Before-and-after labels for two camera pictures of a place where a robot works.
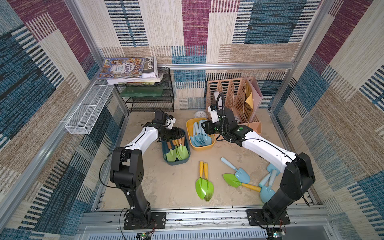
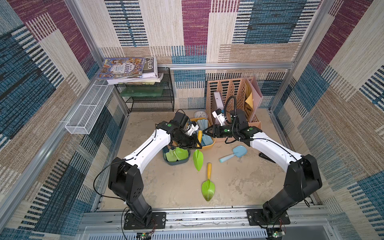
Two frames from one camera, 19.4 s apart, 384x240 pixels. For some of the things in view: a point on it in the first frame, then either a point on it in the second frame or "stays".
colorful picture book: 113,68 stays
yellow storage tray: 189,123 stays
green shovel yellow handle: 232,180 -> 181,154
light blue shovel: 206,140 stays
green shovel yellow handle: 201,185 -> 197,155
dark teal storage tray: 164,144 stays
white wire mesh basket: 86,114 stays
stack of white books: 151,75 stays
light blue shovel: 269,168 -> 239,151
